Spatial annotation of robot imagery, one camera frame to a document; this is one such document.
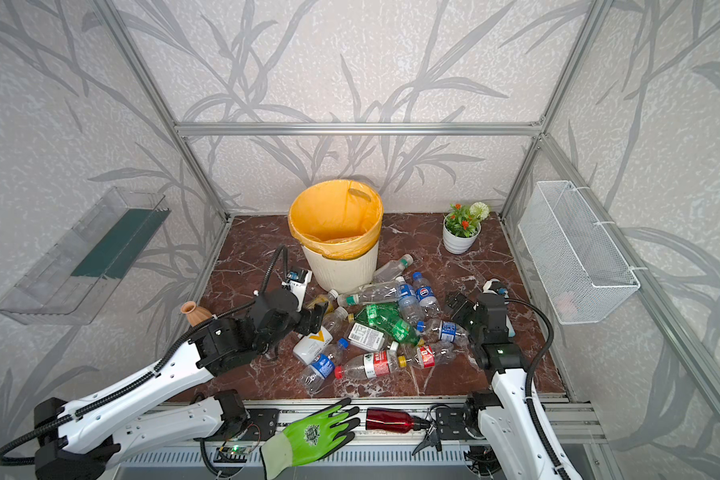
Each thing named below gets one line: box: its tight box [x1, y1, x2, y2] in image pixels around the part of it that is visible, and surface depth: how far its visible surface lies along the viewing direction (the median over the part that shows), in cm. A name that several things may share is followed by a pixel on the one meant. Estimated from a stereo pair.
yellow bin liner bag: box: [288, 179, 384, 260], surface depth 91 cm
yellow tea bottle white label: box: [292, 307, 349, 365], surface depth 84 cm
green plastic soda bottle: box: [354, 302, 420, 347], surface depth 88 cm
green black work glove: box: [260, 398, 361, 480], surface depth 72 cm
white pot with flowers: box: [442, 201, 490, 255], surface depth 103 cm
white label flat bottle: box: [347, 322, 385, 352], surface depth 86 cm
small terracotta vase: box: [180, 301, 213, 327], surface depth 84 cm
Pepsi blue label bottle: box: [412, 272, 442, 319], surface depth 94 cm
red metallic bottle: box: [366, 407, 431, 433], surface depth 72 cm
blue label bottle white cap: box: [396, 276, 425, 326], surface depth 93 cm
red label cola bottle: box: [334, 350, 399, 380], surface depth 80 cm
